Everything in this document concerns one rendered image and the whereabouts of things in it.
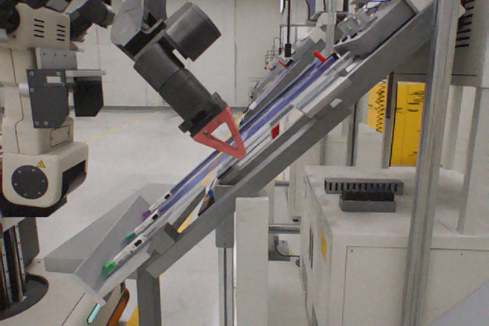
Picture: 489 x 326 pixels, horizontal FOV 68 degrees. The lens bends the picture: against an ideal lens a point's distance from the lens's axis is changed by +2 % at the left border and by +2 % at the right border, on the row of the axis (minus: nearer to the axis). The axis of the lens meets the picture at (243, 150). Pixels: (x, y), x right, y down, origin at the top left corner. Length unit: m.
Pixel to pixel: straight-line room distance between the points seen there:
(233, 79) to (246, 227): 9.13
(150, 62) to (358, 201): 0.82
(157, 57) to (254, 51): 9.22
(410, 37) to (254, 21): 8.90
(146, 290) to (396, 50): 1.02
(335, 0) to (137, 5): 1.90
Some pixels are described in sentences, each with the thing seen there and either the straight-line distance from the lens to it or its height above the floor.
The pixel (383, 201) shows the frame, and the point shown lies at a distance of 1.18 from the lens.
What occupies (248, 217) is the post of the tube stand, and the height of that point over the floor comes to 0.78.
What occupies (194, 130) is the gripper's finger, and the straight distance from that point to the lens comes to 0.54.
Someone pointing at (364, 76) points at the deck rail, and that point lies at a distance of 0.94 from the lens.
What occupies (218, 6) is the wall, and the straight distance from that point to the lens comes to 9.91.
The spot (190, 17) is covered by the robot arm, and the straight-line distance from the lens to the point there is 0.53.
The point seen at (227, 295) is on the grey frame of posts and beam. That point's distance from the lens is 1.05.
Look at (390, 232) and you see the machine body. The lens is 1.07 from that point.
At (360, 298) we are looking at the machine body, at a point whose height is 0.43.
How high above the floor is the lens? 1.04
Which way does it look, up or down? 12 degrees down
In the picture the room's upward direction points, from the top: straight up
